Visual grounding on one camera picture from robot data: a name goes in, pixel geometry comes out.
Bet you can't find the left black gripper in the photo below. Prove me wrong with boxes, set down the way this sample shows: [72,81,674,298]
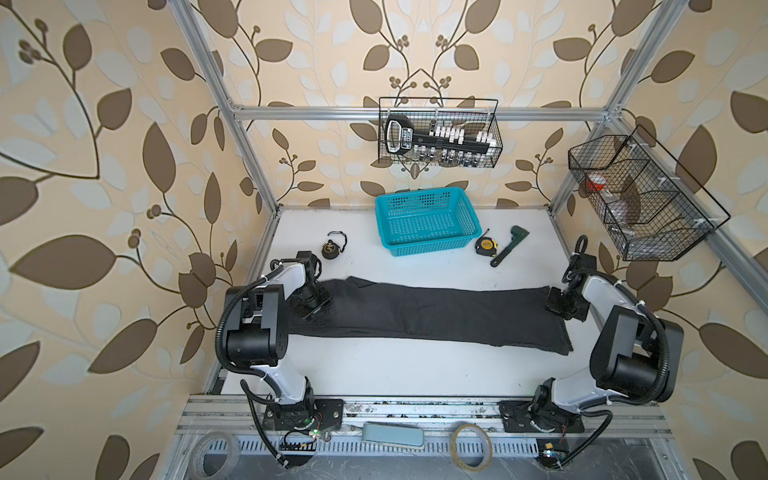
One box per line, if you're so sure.
[293,283,333,322]

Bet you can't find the dark grey trousers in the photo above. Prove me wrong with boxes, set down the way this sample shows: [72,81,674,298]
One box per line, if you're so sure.
[288,277,573,355]

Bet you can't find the teal plastic basket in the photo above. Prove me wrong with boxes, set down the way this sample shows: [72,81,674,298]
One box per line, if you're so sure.
[375,187,483,257]

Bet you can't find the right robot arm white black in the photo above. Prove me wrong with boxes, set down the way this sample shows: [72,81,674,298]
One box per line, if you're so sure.
[498,252,684,434]

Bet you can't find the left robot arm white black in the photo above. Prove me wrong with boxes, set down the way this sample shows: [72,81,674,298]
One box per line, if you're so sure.
[214,251,344,431]

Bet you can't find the dark green pipe wrench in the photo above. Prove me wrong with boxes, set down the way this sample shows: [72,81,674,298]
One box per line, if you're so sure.
[490,225,529,268]

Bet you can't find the yellow black tape measure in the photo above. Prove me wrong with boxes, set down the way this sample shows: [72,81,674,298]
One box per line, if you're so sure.
[474,229,498,258]

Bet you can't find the red white small container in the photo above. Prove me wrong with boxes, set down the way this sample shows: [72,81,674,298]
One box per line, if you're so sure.
[585,172,607,193]

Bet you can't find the socket wrench set black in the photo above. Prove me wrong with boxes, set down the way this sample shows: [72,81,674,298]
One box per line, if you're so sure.
[380,114,500,155]

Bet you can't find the clear tape roll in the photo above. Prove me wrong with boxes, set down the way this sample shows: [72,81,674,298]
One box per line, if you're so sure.
[187,432,241,480]

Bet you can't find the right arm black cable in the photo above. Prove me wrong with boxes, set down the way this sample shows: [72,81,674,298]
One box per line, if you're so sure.
[539,235,672,470]

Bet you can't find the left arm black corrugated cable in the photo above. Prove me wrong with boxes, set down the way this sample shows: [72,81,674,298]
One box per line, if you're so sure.
[214,257,301,469]

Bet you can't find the black wire basket right wall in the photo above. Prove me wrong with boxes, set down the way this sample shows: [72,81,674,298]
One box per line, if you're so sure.
[568,125,731,262]

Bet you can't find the black wire basket wall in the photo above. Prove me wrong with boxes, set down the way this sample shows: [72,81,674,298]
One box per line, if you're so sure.
[378,96,503,169]
[568,125,731,262]

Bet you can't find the aluminium frame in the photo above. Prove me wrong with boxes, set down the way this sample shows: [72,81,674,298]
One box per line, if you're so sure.
[184,1,767,479]

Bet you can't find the brown tape ring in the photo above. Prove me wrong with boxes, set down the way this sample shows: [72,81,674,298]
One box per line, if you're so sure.
[449,422,494,473]

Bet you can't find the black wire basket back wall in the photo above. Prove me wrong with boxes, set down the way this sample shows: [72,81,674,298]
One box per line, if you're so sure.
[378,96,503,169]

